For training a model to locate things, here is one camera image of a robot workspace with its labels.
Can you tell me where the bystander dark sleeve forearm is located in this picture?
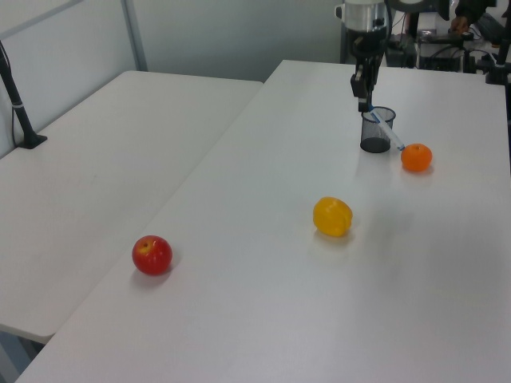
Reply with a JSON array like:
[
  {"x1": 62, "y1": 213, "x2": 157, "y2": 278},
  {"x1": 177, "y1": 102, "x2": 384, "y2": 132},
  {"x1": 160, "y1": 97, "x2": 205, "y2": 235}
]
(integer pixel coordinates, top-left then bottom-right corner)
[{"x1": 454, "y1": 0, "x2": 499, "y2": 19}]

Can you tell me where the bystander hand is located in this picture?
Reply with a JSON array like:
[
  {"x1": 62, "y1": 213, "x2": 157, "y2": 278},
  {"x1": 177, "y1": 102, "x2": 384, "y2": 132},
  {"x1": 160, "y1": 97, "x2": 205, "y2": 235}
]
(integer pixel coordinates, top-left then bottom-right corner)
[{"x1": 448, "y1": 14, "x2": 469, "y2": 34}]

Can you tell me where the blue white marker pen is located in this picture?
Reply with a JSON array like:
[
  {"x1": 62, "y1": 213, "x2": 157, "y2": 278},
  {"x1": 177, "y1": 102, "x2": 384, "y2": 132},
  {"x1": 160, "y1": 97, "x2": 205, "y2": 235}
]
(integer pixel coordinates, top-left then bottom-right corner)
[{"x1": 368, "y1": 105, "x2": 407, "y2": 152}]

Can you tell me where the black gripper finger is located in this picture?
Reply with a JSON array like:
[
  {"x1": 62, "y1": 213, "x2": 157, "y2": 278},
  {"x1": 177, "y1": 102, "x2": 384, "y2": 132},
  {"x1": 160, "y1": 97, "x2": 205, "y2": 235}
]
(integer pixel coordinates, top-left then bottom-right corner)
[
  {"x1": 350, "y1": 73, "x2": 367, "y2": 101},
  {"x1": 358, "y1": 81, "x2": 374, "y2": 113}
]

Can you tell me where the black camera stand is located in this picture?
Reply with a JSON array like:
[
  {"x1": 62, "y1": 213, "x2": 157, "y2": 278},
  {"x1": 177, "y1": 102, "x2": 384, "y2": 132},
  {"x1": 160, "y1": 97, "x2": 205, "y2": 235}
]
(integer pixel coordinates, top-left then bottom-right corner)
[{"x1": 485, "y1": 38, "x2": 511, "y2": 85}]

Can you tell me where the black camera pole with base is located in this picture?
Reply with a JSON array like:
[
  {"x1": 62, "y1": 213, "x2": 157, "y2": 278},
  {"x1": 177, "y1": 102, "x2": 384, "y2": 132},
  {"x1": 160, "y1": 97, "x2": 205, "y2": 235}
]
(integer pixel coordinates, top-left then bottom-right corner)
[{"x1": 0, "y1": 39, "x2": 49, "y2": 150}]

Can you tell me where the black keyboard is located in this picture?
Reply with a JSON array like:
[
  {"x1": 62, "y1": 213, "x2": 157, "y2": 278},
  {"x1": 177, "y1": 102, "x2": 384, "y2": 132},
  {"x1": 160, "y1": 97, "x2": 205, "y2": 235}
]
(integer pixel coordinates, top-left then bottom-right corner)
[{"x1": 476, "y1": 12, "x2": 505, "y2": 44}]

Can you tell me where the yellow bell pepper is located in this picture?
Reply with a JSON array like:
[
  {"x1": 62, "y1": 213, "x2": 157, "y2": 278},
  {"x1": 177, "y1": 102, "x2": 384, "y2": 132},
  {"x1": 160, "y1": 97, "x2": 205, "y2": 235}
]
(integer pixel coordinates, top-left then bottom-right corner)
[{"x1": 312, "y1": 195, "x2": 355, "y2": 239}]

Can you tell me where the black mesh pen cup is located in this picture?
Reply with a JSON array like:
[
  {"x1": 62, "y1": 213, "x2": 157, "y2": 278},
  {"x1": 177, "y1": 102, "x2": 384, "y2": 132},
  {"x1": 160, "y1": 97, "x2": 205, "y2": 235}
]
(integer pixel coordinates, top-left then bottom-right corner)
[{"x1": 359, "y1": 105, "x2": 397, "y2": 154}]

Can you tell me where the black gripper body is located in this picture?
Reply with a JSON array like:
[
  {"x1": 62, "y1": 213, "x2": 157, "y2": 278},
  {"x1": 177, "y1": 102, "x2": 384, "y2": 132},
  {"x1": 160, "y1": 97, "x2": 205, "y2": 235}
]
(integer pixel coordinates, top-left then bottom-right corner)
[{"x1": 351, "y1": 30, "x2": 387, "y2": 83}]

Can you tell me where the orange mandarin fruit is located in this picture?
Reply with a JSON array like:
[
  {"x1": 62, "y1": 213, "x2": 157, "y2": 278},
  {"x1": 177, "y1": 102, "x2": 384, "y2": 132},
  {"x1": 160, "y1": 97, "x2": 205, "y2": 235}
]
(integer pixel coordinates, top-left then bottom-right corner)
[{"x1": 400, "y1": 142, "x2": 434, "y2": 173}]

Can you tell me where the grey partition frame post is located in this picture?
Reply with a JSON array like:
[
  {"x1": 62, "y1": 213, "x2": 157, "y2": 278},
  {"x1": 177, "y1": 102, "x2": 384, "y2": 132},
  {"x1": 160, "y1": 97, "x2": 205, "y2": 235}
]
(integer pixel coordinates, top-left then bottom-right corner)
[{"x1": 121, "y1": 0, "x2": 149, "y2": 73}]

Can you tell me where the red apple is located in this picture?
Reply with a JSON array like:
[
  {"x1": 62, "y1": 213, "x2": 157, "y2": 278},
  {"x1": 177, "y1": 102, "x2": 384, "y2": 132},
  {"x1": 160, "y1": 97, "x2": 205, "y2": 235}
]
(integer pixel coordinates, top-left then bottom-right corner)
[{"x1": 132, "y1": 235, "x2": 173, "y2": 276}]

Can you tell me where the black electronics box on desk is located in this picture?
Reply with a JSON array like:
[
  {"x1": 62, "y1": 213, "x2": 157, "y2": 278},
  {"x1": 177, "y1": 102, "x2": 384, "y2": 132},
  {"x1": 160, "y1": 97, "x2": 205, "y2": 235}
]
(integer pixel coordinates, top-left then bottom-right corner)
[{"x1": 418, "y1": 46, "x2": 466, "y2": 73}]

